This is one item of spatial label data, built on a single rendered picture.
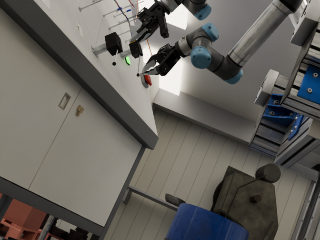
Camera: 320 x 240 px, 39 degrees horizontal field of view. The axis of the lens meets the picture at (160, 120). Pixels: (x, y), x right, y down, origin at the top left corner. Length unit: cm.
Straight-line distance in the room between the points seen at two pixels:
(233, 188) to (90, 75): 531
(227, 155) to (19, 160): 658
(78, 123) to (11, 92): 35
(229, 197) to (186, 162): 140
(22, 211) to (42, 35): 296
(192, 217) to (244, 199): 376
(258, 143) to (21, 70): 78
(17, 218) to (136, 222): 372
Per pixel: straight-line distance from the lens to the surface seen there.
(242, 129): 750
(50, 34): 140
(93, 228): 194
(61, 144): 161
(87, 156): 175
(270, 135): 156
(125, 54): 197
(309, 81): 114
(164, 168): 776
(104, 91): 165
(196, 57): 167
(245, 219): 674
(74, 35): 153
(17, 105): 142
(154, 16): 197
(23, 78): 142
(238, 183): 675
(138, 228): 764
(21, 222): 420
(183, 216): 308
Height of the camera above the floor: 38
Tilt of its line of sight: 16 degrees up
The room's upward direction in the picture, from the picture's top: 25 degrees clockwise
